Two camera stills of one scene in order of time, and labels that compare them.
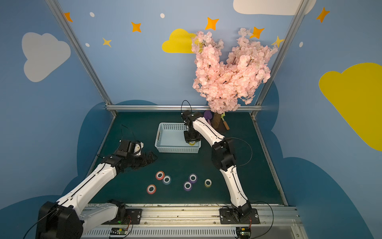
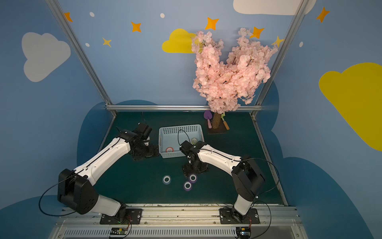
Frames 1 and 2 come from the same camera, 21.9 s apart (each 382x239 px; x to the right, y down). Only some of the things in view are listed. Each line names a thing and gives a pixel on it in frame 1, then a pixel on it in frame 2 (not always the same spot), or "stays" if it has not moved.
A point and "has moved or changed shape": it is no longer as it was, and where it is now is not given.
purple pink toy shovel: (208, 115) stays
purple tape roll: (193, 178) stays
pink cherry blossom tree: (226, 85) stays
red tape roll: (159, 175) → (169, 149)
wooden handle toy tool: (227, 126) stays
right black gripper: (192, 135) → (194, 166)
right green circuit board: (243, 232) stays
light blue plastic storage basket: (170, 138) has moved or changed shape
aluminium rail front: (203, 222) stays
